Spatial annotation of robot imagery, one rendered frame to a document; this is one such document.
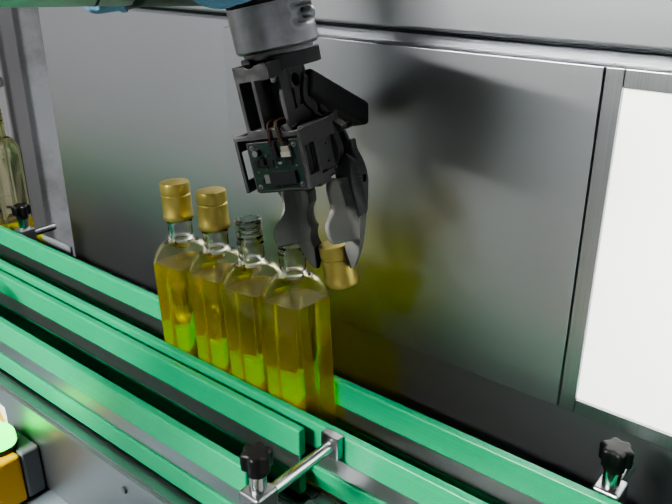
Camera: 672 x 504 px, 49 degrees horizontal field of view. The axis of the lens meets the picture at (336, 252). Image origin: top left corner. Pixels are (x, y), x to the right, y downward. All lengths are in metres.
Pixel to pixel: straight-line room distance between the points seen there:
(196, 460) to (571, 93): 0.50
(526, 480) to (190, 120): 0.65
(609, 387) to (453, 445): 0.16
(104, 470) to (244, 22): 0.53
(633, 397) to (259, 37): 0.48
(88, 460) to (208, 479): 0.20
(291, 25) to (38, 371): 0.57
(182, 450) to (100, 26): 0.67
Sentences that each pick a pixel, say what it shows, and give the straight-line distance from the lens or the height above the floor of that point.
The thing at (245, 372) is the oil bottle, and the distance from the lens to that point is 0.85.
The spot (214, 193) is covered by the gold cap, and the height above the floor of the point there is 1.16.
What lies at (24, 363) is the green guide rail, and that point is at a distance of 1.04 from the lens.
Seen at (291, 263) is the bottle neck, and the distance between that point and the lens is 0.76.
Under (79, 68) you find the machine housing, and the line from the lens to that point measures 1.27.
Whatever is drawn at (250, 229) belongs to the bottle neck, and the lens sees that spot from 0.78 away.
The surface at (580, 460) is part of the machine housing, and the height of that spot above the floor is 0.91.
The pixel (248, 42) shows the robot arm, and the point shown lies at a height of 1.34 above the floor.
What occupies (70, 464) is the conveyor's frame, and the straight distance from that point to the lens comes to 0.99.
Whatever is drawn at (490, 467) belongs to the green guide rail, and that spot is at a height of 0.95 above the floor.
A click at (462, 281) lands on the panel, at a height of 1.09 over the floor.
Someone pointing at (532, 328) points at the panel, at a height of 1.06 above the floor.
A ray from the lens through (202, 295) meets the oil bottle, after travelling 0.85.
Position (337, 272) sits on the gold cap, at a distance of 0.73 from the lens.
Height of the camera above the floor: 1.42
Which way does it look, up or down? 23 degrees down
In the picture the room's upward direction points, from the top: straight up
